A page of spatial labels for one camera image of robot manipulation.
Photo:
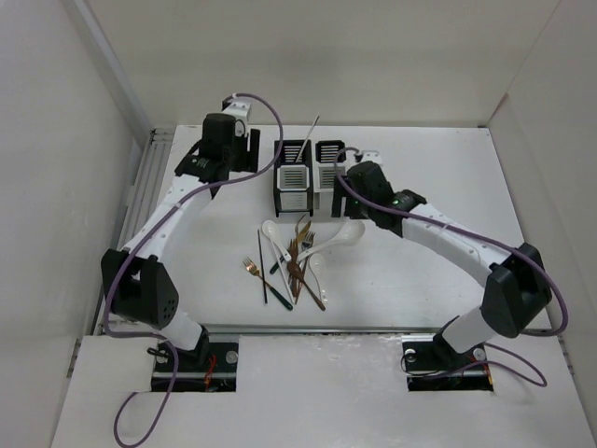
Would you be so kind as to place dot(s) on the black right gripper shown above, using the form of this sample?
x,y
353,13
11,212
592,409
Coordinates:
x,y
350,211

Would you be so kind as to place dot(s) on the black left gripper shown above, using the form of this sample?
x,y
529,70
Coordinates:
x,y
242,142

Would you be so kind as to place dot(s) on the large white ceramic spoon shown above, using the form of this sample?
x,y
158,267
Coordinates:
x,y
349,234

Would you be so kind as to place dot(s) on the white chopstick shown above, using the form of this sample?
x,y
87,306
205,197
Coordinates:
x,y
306,139
281,263

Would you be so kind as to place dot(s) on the black chopstick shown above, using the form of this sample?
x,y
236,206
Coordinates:
x,y
261,268

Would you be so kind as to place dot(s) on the small white ceramic spoon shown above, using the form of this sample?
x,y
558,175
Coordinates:
x,y
318,266

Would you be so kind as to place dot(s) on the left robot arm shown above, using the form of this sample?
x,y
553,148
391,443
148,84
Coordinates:
x,y
137,285

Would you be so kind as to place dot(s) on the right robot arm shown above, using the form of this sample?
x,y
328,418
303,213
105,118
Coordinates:
x,y
515,286

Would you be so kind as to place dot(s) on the black slotted utensil container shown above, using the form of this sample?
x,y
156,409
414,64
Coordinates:
x,y
292,183

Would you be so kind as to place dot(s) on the white slotted utensil container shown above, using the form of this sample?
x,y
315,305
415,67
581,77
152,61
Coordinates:
x,y
324,172

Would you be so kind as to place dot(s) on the copper knife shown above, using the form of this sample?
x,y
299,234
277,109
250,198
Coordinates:
x,y
301,228

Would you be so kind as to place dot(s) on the silver copper fork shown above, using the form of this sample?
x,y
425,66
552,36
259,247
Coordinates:
x,y
308,240

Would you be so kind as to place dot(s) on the copper spoon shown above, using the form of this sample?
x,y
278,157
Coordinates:
x,y
305,284

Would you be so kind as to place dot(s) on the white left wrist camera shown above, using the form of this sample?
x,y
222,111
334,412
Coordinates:
x,y
239,108

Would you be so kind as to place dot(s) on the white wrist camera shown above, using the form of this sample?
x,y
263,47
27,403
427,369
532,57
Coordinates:
x,y
239,108
368,155

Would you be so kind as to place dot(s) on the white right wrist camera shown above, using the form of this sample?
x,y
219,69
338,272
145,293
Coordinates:
x,y
368,155

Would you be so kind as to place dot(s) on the aluminium rail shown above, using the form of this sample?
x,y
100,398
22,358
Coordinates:
x,y
383,283

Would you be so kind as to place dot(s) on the gold fork green handle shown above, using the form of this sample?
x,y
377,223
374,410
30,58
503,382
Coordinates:
x,y
252,268

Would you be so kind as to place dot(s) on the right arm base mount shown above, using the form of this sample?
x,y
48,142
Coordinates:
x,y
426,371

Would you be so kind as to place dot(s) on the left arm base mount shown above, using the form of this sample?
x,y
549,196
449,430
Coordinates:
x,y
217,373

